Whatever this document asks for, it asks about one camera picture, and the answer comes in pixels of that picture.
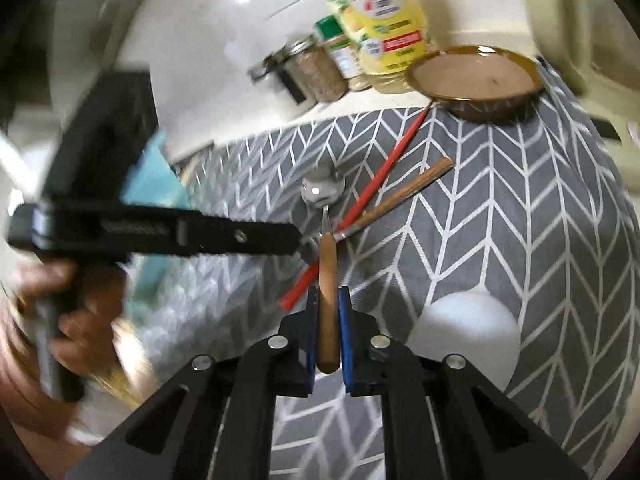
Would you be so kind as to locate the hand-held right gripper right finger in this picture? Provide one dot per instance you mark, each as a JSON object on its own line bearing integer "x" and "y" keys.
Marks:
{"x": 344, "y": 335}

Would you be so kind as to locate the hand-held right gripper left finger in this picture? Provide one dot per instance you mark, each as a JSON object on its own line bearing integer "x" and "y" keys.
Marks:
{"x": 312, "y": 332}

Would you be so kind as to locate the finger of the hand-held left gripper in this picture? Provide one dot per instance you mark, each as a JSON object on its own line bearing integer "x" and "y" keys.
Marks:
{"x": 250, "y": 237}

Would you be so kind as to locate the blue glass bowl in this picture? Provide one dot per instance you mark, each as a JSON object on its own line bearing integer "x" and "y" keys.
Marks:
{"x": 155, "y": 180}

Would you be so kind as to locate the person's left hand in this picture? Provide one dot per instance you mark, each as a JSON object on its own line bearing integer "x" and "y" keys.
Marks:
{"x": 97, "y": 325}

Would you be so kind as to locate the white round object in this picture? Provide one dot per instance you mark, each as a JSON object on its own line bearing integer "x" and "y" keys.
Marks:
{"x": 465, "y": 335}

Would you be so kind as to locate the red chopstick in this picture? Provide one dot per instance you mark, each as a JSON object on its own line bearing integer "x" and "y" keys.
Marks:
{"x": 385, "y": 170}

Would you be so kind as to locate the grey herringbone mat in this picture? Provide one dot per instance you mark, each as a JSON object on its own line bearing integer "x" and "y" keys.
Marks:
{"x": 475, "y": 220}

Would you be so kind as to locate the clasp glass jar brown contents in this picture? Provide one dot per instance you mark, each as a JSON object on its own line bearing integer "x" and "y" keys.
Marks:
{"x": 315, "y": 75}

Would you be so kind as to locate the green lid spice bottle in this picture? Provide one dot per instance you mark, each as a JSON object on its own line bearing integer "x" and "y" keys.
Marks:
{"x": 345, "y": 55}

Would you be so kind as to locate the yellow dish soap bottle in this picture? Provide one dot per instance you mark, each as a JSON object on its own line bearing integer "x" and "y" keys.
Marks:
{"x": 385, "y": 15}

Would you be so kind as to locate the brown ceramic bowl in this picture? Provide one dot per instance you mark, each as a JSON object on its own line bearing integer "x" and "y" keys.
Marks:
{"x": 472, "y": 82}

